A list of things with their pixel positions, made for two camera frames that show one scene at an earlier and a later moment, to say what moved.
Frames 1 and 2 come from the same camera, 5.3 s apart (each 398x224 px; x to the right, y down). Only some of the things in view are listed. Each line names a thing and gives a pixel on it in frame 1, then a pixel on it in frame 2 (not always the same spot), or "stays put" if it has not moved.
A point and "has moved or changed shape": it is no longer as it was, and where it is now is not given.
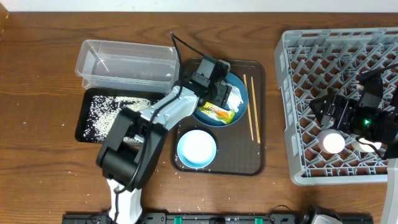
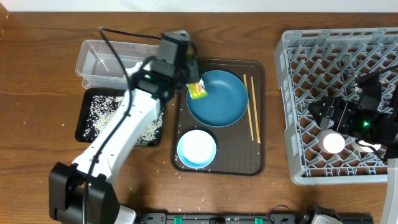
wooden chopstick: x=246 y=92 stays put
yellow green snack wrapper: x=222 y=115 has moved or changed shape
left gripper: x=223 y=98 to x=192 y=58
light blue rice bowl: x=196 y=149 stays put
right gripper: x=347 y=106 stays put
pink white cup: x=331 y=141 stays put
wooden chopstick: x=255 y=109 stays put
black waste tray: x=100 y=106 stays put
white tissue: x=234 y=98 to x=129 y=71
